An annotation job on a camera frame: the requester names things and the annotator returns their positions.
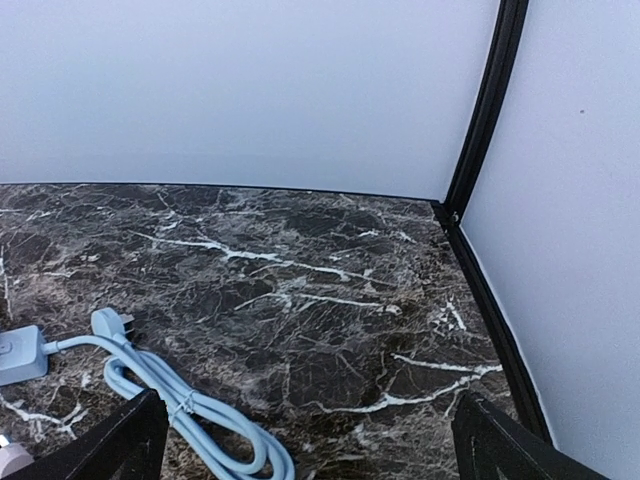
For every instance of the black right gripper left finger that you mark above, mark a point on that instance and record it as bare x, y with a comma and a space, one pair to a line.
129, 444

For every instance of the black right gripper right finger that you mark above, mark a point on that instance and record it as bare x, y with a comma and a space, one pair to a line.
491, 445

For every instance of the blue power strip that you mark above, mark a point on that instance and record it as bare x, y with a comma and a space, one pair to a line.
22, 356

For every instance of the right black frame post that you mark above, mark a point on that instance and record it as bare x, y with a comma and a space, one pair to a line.
497, 72

